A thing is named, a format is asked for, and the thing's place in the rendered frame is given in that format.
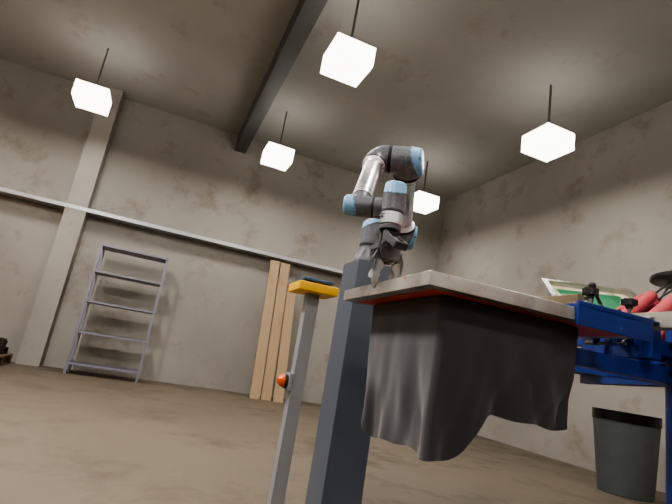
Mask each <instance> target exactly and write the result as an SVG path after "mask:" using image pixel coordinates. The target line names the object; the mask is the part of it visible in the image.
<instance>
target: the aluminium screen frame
mask: <svg viewBox="0 0 672 504"><path fill-rule="evenodd" d="M429 289H437V290H441V291H445V292H449V293H453V294H457V295H461V296H466V297H470V298H474V299H478V300H482V301H486V302H490V303H494V304H499V305H503V306H507V307H511V308H515V309H519V310H523V311H527V312H531V313H536V314H540V315H544V316H548V317H552V318H556V319H560V320H564V321H569V322H573V323H576V307H573V306H569V305H565V304H561V303H558V302H554V301H550V300H546V299H542V298H538V297H534V296H530V295H526V294H523V293H519V292H515V291H511V290H507V289H503V288H499V287H495V286H491V285H487V284H484V283H480V282H476V281H472V280H468V279H464V278H460V277H456V276H452V275H449V274H445V273H441V272H437V271H433V270H429V271H425V272H421V273H416V274H412V275H408V276H404V277H399V278H395V279H391V280H387V281H383V282H378V284H377V285H376V287H375V288H373V287H372V284H370V285H366V286H362V287H357V288H353V289H349V290H345V293H344V299H343V300H344V301H348V302H353V303H357V304H362V305H367V306H371V307H374V306H373V305H369V304H364V303H360V302H357V301H363V300H369V299H375V298H381V297H387V296H393V295H399V294H405V293H411V292H417V291H423V290H429ZM578 338H625V339H634V338H630V337H609V336H578Z"/></svg>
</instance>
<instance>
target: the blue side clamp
mask: <svg viewBox="0 0 672 504"><path fill-rule="evenodd" d="M565 305H569V306H573V307H576V325H580V326H585V327H589V328H593V329H597V330H601V331H605V332H609V333H614V334H618V335H622V336H626V337H630V338H634V339H638V340H643V341H647V342H653V319H649V318H645V317H641V316H638V315H634V314H630V313H626V312H623V311H619V310H615V309H611V308H607V307H604V306H600V305H596V304H592V303H588V302H585V301H581V300H577V303H574V304H565Z"/></svg>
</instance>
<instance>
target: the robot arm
mask: <svg viewBox="0 0 672 504"><path fill-rule="evenodd" d="M382 173H393V178H394V180H392V181H388V182H387V183H386V184H385V188H384V191H383V192H384V194H383V198H380V197H374V193H375V190H376V187H377V184H378V181H379V177H380V175H381V174H382ZM423 174H424V152H423V149H422V148H419V147H414V146H411V147H410V146H397V145H382V146H379V147H376V148H375V149H373V150H371V151H370V152H369V153H368V154H367V155H366V156H365V157H364V159H363V162H362V171H361V174H360V177H359V179H358V182H357V185H356V187H355V190H354V192H353V194H351V195H349V194H347V195H345V197H344V200H343V213H344V214H345V215H350V216H353V217H355V216H358V217H368V218H369V219H367V220H365V221H364V222H363V226H362V229H361V237H360V244H359V249H358V251H357V253H356V255H355V257H354V259H353V261H355V260H358V259H362V260H366V261H370V262H372V264H373V267H372V269H371V270H370V271H369V273H368V277H370V278H371V283H372V287H373V288H375V287H376V285H377V284H378V278H379V276H380V271H381V269H382V268H383V266H384V265H390V264H391V263H394V264H391V267H390V271H391V273H390V274H389V276H388V280H391V279H395V278H399V277H400V276H401V274H402V270H403V265H404V263H403V258H402V254H401V252H400V251H401V250H403V251H406V250H411V249H413V247H414V244H415V241H416V236H417V231H418V227H417V226H415V223H414V221H413V220H412V217H413V207H414V196H415V185H416V182H417V181H418V180H419V178H420V176H423Z"/></svg>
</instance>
